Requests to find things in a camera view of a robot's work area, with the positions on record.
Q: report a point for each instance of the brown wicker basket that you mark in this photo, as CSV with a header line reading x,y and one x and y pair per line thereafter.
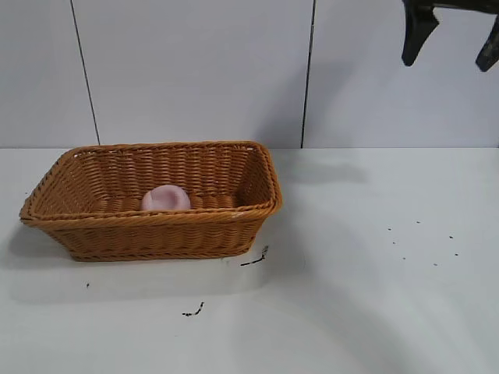
x,y
156,233

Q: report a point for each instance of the pink peach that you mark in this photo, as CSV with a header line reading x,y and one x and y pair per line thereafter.
x,y
165,199

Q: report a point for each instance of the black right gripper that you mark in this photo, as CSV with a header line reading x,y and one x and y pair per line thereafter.
x,y
452,7

